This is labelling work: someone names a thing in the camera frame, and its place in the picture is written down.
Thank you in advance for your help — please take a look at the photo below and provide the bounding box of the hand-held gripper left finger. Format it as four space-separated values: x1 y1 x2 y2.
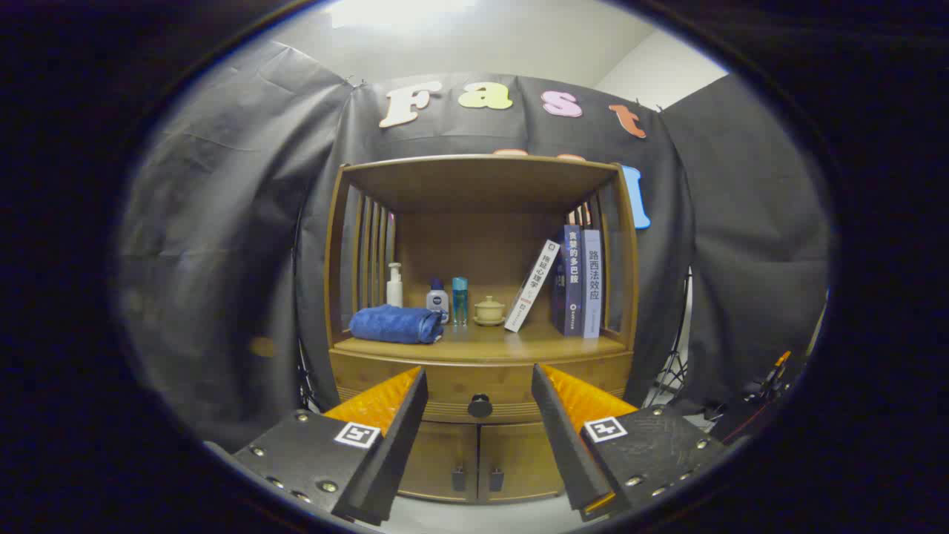
232 366 429 526

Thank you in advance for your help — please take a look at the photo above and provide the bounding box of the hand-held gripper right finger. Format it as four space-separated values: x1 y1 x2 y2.
531 363 729 522

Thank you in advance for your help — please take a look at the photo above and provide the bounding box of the wooden drawer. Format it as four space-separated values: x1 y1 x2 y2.
330 349 635 426

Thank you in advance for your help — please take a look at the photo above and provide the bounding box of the wooden cabinet door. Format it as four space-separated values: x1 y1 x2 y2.
399 423 480 502
479 424 568 502

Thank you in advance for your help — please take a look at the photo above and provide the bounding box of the wooden countertop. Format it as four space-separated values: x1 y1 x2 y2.
334 320 627 364

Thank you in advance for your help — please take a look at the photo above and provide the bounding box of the wooden cabinet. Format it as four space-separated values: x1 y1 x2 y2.
324 154 640 505

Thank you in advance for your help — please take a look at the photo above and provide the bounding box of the black light stand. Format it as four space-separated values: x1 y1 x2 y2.
295 208 327 412
645 271 694 409

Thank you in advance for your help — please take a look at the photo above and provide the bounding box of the folded blue towel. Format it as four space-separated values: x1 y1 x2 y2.
348 304 446 345

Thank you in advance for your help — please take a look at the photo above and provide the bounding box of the white bottle with blue cap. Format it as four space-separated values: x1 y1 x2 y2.
426 278 451 325

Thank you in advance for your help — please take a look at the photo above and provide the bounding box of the beige lidded teacup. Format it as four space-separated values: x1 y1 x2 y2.
473 295 507 327

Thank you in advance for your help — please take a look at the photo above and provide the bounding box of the white book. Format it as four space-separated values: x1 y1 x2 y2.
504 239 562 333

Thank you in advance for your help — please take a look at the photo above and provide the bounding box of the lavender book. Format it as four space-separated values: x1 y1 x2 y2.
581 228 604 340

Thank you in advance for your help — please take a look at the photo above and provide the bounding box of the navy blue book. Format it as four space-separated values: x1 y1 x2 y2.
550 225 584 337

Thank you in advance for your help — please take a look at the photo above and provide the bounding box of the black orange device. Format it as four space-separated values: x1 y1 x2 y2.
712 349 809 446

